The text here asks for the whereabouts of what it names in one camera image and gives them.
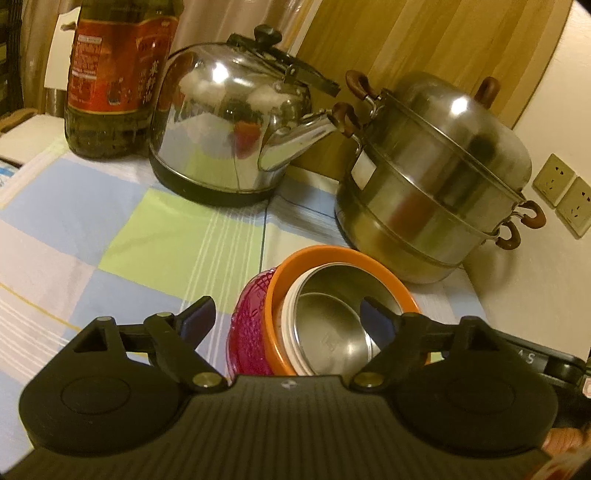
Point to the pink transparent plastic plate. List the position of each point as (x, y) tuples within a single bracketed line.
[(249, 332)]

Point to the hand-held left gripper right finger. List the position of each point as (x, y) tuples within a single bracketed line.
[(375, 314)]

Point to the person's right hand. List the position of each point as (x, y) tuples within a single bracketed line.
[(565, 443)]

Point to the stainless steel bowl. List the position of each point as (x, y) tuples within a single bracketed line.
[(334, 334)]

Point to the checked pastel tablecloth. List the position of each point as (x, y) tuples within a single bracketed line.
[(92, 240)]

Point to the orange plastic bowl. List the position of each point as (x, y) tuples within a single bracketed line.
[(276, 295)]

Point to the dark shelf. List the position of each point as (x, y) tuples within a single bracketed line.
[(9, 55)]

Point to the stainless steel kettle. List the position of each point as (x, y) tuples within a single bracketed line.
[(212, 129)]

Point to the white wooden chair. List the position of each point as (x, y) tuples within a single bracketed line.
[(60, 50)]

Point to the large cooking oil bottle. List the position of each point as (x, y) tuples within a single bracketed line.
[(115, 78)]

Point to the stainless steel steamer pot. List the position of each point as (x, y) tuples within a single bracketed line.
[(429, 184)]

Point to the blue patterned white cloth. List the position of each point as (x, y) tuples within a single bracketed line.
[(8, 173)]

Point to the white plastic bowl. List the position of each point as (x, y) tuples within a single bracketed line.
[(288, 325)]

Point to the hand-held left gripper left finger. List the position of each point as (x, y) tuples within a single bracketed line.
[(199, 318)]

